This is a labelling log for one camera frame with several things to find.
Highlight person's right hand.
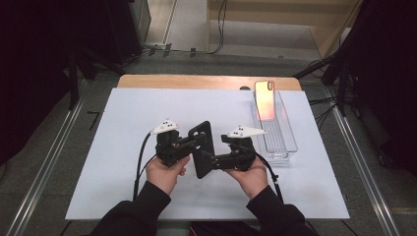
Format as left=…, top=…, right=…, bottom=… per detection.
left=225, top=156, right=269, bottom=201

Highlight translucent phone case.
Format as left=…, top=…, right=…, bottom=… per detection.
left=254, top=80, right=276, bottom=122

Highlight black cabinet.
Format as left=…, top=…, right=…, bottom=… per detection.
left=104, top=0, right=152, bottom=65

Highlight clear plastic rack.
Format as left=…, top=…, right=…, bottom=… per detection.
left=250, top=90, right=299, bottom=162

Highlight black phone case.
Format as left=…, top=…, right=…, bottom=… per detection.
left=187, top=120, right=216, bottom=180

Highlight left hand-held gripper cable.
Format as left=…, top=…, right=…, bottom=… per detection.
left=132, top=131, right=159, bottom=202

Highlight hand-held gripper cable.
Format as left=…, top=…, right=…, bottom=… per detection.
left=132, top=131, right=159, bottom=202
left=255, top=153, right=285, bottom=205

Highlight wooden table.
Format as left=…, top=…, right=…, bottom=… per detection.
left=116, top=74, right=303, bottom=91

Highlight person's left hand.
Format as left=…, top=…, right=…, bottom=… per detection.
left=145, top=154, right=193, bottom=197

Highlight wooden shelf unit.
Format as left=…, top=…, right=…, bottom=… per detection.
left=206, top=0, right=365, bottom=61

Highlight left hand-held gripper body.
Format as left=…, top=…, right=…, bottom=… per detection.
left=149, top=118, right=200, bottom=168

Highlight hanging black cable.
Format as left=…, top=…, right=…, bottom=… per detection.
left=209, top=0, right=229, bottom=55

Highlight right hand-held gripper cable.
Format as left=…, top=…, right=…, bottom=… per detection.
left=255, top=153, right=285, bottom=205

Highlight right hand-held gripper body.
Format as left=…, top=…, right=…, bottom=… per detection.
left=210, top=125, right=268, bottom=172

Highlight black floor cables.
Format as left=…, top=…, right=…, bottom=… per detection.
left=308, top=96, right=339, bottom=130

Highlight metal floor rail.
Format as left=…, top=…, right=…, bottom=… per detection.
left=328, top=94, right=401, bottom=236
left=6, top=80, right=89, bottom=236

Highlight black metal stand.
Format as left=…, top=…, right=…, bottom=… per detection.
left=67, top=48, right=99, bottom=111
left=293, top=48, right=362, bottom=117

